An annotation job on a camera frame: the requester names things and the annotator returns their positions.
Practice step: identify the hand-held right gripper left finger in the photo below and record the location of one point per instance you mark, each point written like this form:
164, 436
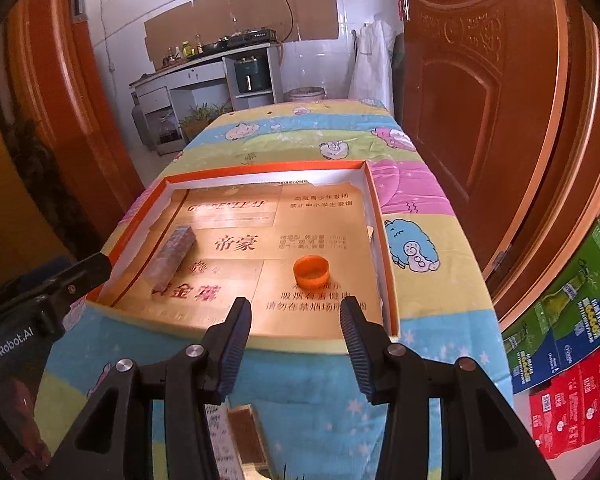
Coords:
232, 345

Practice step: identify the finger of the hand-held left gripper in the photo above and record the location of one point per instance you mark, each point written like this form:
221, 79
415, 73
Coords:
90, 275

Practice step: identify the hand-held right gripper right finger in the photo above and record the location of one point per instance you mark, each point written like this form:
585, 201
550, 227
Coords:
355, 345

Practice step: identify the orange bottle cap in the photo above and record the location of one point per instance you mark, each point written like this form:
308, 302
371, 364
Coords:
311, 276

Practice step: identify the floral rectangular case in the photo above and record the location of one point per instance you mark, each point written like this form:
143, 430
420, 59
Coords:
172, 255

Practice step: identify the orange rimmed cardboard box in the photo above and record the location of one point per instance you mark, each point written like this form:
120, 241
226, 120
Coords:
386, 240

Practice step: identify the gold printed cardboard liner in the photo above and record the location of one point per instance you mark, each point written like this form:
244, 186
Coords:
320, 220

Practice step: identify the grey gas cylinder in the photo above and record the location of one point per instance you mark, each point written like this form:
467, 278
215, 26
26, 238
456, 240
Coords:
142, 125

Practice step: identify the glass jug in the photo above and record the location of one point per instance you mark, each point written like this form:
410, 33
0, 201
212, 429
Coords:
169, 132

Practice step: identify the cartoon sheep printed blanket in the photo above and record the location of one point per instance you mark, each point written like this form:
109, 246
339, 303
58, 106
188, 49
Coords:
430, 200

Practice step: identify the green potted plants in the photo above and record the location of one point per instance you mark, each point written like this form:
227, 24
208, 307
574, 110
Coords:
202, 120

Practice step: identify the blue beer carton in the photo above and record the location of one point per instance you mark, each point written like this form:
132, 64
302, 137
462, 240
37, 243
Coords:
545, 372

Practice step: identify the white kitchen counter cabinet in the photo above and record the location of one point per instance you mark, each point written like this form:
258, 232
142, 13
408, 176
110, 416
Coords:
190, 80

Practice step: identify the green beer carton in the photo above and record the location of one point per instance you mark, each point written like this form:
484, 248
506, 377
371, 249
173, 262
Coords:
575, 290

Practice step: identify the red beer carton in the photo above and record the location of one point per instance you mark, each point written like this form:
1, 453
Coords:
575, 410

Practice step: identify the yellow oil bottle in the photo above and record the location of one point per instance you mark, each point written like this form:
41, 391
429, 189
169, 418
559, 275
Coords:
188, 50

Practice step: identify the dark sauce bottle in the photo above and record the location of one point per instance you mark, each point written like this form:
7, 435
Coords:
199, 46

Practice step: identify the white bucket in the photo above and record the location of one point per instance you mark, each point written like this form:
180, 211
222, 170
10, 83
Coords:
305, 96

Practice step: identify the dark green air fryer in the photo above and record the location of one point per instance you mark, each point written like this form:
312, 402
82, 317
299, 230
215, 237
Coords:
252, 75

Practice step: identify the black frying pan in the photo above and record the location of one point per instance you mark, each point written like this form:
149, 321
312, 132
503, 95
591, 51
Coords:
214, 46

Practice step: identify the brown wooden door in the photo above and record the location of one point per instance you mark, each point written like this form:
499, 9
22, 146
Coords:
460, 100

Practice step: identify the white woven sack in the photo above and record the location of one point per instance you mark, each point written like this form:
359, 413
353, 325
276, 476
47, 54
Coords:
372, 65

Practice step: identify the black gas stove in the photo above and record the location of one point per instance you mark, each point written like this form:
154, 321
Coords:
252, 37

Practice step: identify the brown wooden door frame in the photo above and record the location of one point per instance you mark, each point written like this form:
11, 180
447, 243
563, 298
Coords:
55, 110

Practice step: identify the brown cardboard wall panels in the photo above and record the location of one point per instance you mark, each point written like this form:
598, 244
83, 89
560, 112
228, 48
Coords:
260, 10

